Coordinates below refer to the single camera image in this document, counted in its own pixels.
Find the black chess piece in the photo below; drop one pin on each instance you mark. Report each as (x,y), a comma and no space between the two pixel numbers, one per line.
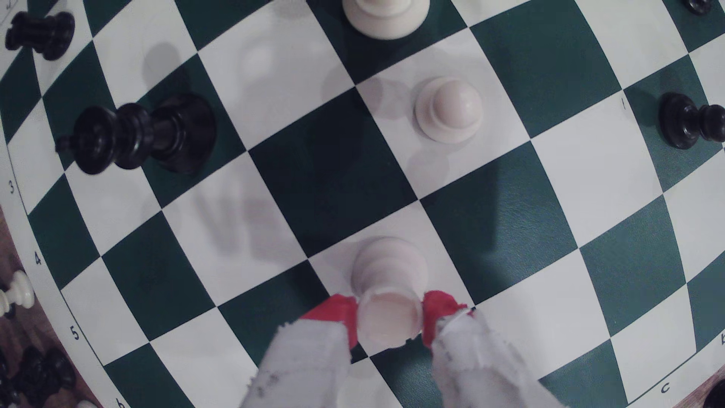
(28,375)
(59,369)

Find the dark rounded object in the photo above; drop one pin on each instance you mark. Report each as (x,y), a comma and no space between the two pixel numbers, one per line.
(716,395)

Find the large white chess piece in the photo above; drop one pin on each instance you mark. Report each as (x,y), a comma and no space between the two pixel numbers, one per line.
(385,16)

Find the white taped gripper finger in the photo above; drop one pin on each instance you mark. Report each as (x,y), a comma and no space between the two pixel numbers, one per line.
(481,368)
(306,368)

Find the black chess king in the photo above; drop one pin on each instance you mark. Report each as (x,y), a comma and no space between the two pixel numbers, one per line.
(170,133)

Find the white chess pawn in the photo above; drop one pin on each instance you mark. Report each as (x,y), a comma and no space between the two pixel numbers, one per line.
(448,109)

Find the green and white chess board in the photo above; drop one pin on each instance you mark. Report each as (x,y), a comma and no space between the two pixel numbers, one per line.
(334,170)

